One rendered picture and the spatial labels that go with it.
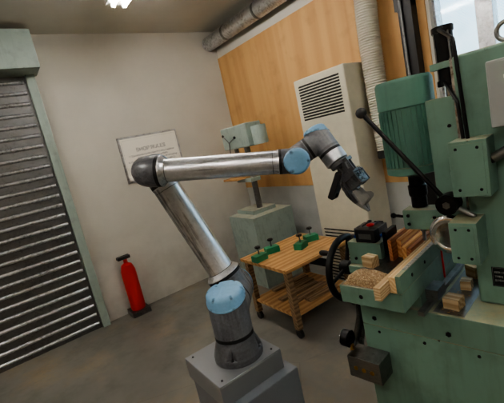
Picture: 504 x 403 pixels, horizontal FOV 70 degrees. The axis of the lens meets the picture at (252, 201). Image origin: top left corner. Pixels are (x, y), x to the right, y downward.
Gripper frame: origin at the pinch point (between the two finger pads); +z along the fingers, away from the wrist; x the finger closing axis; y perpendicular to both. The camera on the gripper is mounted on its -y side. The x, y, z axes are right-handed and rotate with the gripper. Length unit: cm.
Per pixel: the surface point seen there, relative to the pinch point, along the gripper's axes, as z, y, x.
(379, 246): 13.8, -2.3, -3.5
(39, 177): -179, -226, -31
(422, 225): 15.2, 13.2, 1.5
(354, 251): 10.7, -13.1, -3.5
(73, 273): -100, -271, -29
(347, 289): 18.6, -5.9, -26.5
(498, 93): -4, 56, -12
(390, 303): 27.6, 5.1, -26.6
